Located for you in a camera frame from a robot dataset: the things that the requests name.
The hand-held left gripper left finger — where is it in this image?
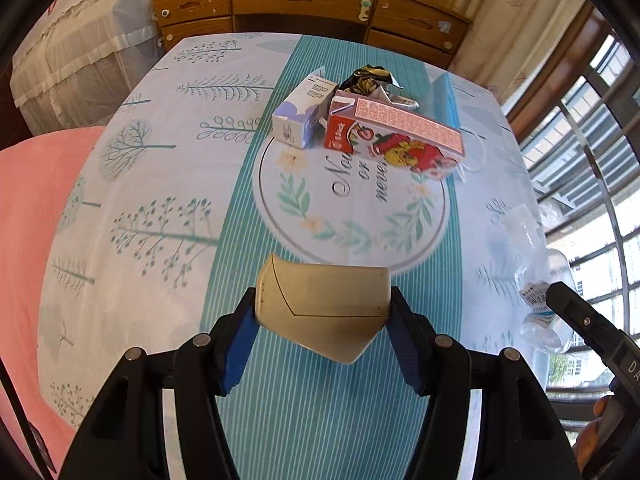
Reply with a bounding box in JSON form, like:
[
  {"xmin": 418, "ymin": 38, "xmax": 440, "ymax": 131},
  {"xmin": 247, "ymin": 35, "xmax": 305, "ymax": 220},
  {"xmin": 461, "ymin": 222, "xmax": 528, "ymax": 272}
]
[{"xmin": 60, "ymin": 287, "xmax": 259, "ymax": 480}]

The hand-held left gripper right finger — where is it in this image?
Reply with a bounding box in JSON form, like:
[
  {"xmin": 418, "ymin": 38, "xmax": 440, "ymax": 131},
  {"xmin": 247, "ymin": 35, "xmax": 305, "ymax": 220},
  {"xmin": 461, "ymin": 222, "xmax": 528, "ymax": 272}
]
[{"xmin": 389, "ymin": 285, "xmax": 583, "ymax": 480}]

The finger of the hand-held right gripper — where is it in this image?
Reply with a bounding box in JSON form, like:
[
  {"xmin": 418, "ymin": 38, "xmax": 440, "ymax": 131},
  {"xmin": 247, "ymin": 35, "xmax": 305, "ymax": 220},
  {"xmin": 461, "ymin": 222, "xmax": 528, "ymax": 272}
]
[{"xmin": 545, "ymin": 281, "xmax": 626, "ymax": 362}]

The clear plastic bottle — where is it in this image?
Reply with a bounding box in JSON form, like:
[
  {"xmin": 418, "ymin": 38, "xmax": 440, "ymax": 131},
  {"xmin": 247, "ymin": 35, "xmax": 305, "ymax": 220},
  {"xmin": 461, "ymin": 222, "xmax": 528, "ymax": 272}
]
[{"xmin": 497, "ymin": 204, "xmax": 577, "ymax": 357}]

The person's right hand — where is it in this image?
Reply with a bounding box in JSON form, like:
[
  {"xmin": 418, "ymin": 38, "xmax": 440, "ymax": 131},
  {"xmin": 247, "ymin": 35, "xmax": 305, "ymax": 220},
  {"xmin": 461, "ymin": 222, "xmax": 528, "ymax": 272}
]
[{"xmin": 571, "ymin": 394, "xmax": 614, "ymax": 478}]

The metal window grille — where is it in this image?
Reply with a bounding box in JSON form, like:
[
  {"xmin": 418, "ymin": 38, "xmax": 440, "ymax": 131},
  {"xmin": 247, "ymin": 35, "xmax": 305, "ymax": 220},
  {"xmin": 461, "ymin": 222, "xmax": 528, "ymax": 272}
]
[{"xmin": 520, "ymin": 32, "xmax": 640, "ymax": 413}]

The tree print tablecloth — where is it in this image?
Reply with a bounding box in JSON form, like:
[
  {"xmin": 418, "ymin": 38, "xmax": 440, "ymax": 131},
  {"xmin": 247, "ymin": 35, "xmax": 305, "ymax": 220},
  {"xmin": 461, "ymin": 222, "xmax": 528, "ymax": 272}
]
[{"xmin": 37, "ymin": 32, "xmax": 576, "ymax": 480}]

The red patterned carton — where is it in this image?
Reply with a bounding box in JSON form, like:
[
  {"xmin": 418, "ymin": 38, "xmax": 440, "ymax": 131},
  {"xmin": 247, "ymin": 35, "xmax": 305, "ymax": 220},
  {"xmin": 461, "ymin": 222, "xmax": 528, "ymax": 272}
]
[{"xmin": 323, "ymin": 95, "xmax": 466, "ymax": 182}]

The pink blanket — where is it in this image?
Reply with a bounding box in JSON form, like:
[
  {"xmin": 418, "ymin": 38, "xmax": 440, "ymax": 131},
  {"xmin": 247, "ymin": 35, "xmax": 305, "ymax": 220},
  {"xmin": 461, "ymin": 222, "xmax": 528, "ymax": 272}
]
[{"xmin": 0, "ymin": 126, "xmax": 107, "ymax": 463}]

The white purple small box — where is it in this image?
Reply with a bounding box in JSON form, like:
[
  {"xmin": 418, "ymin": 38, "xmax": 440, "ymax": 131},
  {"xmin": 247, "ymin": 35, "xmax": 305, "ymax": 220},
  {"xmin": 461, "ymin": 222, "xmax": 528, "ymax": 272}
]
[{"xmin": 271, "ymin": 72, "xmax": 337, "ymax": 150}]

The dark floral foil wrapper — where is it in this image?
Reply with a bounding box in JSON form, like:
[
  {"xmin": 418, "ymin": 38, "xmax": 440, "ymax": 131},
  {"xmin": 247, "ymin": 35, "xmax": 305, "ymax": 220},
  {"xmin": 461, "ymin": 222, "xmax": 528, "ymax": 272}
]
[{"xmin": 339, "ymin": 64, "xmax": 420, "ymax": 109}]

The beige curtain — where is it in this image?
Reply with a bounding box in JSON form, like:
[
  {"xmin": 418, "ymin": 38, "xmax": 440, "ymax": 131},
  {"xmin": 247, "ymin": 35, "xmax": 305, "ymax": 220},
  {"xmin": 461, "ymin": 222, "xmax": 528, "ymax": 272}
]
[{"xmin": 447, "ymin": 0, "xmax": 587, "ymax": 107}]

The white lace bed cover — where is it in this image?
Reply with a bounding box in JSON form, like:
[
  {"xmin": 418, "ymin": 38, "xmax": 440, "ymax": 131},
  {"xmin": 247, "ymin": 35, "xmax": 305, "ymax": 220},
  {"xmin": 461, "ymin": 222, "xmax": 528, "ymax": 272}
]
[{"xmin": 10, "ymin": 0, "xmax": 168, "ymax": 137}]

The wooden cabinet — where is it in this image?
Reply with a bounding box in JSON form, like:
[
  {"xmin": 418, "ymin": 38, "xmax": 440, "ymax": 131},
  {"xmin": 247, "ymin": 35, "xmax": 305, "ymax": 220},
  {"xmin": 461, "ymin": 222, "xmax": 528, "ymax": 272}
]
[{"xmin": 151, "ymin": 0, "xmax": 474, "ymax": 69}]

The wooden window frame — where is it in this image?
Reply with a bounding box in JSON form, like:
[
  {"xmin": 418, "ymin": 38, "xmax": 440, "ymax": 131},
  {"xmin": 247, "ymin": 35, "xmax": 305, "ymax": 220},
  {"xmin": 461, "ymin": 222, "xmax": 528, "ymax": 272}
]
[{"xmin": 500, "ymin": 4, "xmax": 615, "ymax": 142}]

